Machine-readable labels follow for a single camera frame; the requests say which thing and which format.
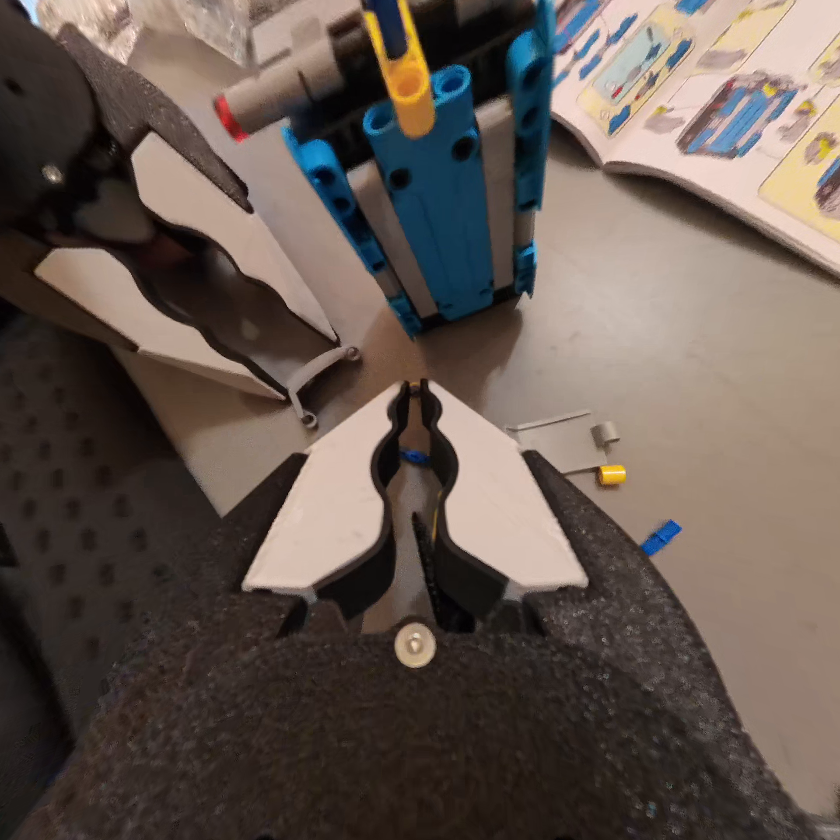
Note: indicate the crumpled clear plastic bag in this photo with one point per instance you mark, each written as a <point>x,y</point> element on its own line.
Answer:
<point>171,20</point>

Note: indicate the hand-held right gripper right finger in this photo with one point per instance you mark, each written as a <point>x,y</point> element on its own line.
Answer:
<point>512,525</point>

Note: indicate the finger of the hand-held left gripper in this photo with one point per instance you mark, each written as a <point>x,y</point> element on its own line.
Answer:
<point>223,223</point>
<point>131,315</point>

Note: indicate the grey desk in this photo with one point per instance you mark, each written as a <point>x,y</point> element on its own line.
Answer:
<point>630,394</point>

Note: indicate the grey blue toy brick assembly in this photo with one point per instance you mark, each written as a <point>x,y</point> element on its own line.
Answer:
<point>446,197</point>

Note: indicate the black perforated pad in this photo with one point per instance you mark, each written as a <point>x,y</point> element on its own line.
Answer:
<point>79,525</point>

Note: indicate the blue toy brick pin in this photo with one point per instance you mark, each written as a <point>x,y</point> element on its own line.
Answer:
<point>663,536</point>
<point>414,457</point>

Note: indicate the brick instruction booklet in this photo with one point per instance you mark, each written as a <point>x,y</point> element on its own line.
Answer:
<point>735,118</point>

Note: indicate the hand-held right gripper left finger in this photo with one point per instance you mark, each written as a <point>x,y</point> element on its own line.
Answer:
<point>315,525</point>

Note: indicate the small yellow toy brick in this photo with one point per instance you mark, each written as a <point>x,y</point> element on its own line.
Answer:
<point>612,475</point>

